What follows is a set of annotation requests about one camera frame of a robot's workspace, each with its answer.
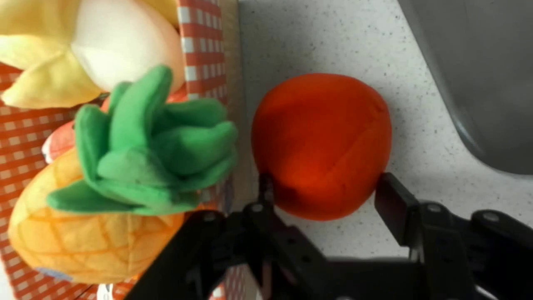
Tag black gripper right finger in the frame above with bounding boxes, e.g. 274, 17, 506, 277
374, 174, 533, 300

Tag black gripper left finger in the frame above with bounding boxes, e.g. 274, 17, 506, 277
181, 172, 334, 300

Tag red round plushy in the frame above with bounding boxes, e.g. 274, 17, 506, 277
251, 74, 391, 220

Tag pineapple plushy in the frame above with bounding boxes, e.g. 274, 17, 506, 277
8, 65, 237, 284

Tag red checkered cardboard box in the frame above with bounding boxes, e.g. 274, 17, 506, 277
0, 0, 234, 300

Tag banana plushy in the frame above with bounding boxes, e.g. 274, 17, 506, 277
0, 0, 184, 109

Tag stainless steel sink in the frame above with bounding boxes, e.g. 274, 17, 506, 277
397, 0, 533, 175

